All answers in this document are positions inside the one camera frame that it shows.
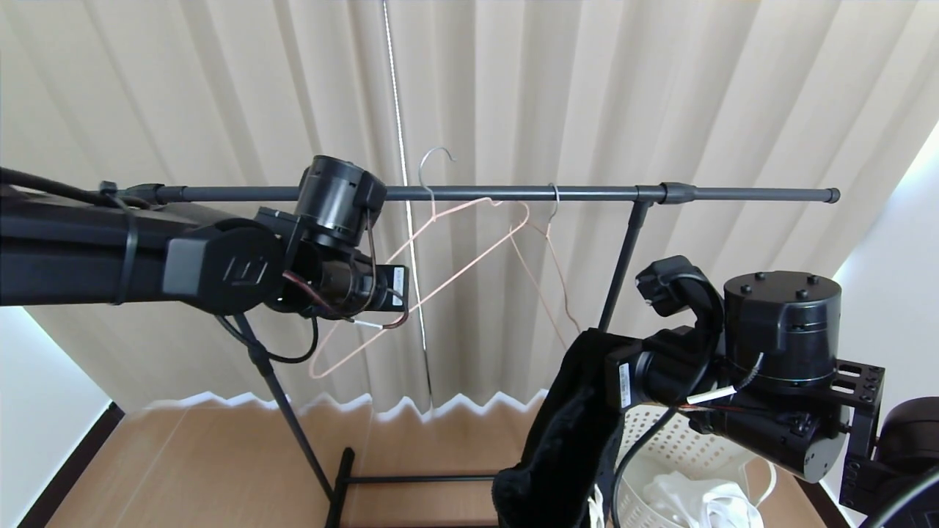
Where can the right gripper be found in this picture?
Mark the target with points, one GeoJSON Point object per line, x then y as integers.
{"type": "Point", "coordinates": [660, 374]}

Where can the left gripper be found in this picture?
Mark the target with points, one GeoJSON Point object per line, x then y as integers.
{"type": "Point", "coordinates": [367, 286]}

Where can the pink clothes hanger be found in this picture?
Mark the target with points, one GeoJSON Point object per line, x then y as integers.
{"type": "Point", "coordinates": [433, 217]}
{"type": "Point", "coordinates": [556, 192]}

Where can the black shorts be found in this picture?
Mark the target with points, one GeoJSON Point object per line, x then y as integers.
{"type": "Point", "coordinates": [565, 440]}

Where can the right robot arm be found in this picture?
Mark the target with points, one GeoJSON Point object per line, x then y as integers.
{"type": "Point", "coordinates": [781, 330]}

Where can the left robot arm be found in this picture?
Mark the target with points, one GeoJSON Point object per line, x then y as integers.
{"type": "Point", "coordinates": [73, 249]}

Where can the white laundry basket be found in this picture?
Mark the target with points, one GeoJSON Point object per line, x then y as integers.
{"type": "Point", "coordinates": [733, 458]}

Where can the black clothes rack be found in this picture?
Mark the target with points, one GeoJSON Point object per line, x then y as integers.
{"type": "Point", "coordinates": [587, 193]}

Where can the white garment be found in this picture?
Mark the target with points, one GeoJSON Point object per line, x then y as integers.
{"type": "Point", "coordinates": [689, 502]}

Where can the beige curtain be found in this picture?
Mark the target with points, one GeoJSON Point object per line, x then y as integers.
{"type": "Point", "coordinates": [587, 88]}

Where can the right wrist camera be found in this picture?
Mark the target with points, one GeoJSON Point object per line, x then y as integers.
{"type": "Point", "coordinates": [664, 286]}

